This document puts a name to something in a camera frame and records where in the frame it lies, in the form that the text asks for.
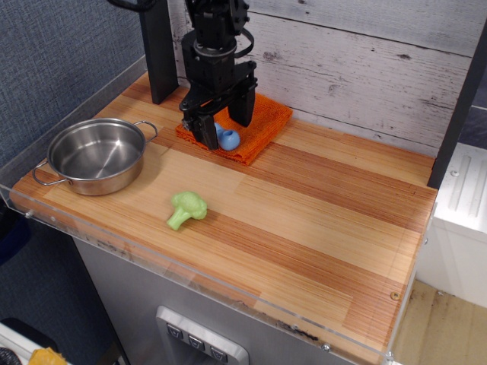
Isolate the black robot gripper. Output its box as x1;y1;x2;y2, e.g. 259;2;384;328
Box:
180;30;257;151

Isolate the white ribbed box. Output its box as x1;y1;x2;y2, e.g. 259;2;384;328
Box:
416;143;486;307

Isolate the grey and blue toy spoon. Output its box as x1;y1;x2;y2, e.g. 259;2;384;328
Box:
215;122;240;151

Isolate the orange folded cloth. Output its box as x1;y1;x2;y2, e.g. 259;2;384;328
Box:
174;92;294;167

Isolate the grey metal cabinet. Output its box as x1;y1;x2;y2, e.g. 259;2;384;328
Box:
72;237;336;365

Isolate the black braided hose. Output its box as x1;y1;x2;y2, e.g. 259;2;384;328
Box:
0;345;24;365

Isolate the black left vertical post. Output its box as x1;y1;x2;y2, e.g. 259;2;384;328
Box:
139;1;179;104

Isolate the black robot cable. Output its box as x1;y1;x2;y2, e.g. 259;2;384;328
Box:
106;0;159;12

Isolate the green toy broccoli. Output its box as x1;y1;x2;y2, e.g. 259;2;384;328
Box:
167;191;207;230

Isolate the black vertical post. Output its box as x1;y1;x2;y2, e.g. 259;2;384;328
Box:
139;1;179;104
427;24;486;189

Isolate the black right vertical post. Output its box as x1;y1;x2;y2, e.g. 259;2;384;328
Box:
427;24;486;189

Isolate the stainless steel pot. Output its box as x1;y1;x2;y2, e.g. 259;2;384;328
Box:
32;118;158;196

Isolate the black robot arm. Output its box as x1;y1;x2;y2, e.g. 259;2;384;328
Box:
180;1;257;150

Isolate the clear acrylic table guard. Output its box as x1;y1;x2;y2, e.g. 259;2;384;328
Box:
1;67;437;364

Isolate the silver dispenser button panel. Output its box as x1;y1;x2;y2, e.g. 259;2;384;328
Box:
156;306;250;364

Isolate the yellow object bottom left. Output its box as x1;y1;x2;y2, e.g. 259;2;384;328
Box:
28;348;68;365

